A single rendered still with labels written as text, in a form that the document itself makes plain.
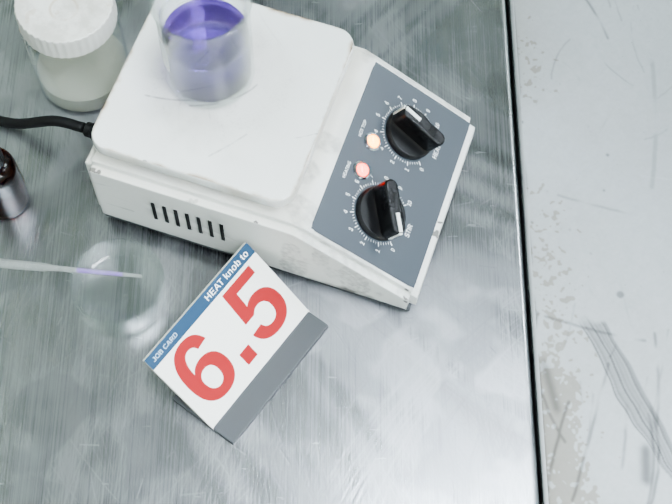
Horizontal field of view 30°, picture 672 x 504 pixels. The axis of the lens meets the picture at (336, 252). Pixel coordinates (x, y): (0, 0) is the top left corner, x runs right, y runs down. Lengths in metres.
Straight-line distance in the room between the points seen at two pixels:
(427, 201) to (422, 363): 0.09
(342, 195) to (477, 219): 0.11
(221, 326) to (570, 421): 0.21
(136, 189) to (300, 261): 0.10
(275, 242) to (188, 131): 0.08
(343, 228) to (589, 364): 0.17
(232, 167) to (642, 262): 0.26
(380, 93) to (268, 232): 0.11
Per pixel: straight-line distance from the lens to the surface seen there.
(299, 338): 0.73
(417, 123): 0.73
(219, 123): 0.70
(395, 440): 0.72
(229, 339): 0.72
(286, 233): 0.69
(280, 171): 0.69
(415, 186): 0.74
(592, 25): 0.86
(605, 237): 0.78
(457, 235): 0.77
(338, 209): 0.70
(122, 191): 0.73
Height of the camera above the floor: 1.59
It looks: 65 degrees down
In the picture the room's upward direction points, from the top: 2 degrees clockwise
